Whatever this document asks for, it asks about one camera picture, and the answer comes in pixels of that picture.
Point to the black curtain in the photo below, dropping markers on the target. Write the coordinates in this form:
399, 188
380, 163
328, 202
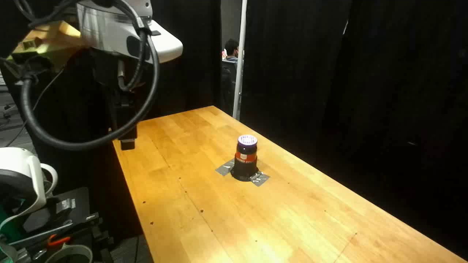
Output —
371, 97

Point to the white metal pole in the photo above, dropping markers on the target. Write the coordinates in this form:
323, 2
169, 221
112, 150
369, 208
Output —
239, 59

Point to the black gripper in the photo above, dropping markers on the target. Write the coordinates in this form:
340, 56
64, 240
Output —
115, 82

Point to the person with dark hair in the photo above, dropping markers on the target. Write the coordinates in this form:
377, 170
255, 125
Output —
231, 50

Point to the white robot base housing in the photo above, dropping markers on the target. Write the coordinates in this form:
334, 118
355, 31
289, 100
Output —
23, 180

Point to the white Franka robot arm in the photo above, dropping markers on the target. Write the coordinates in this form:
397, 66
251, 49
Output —
147, 37

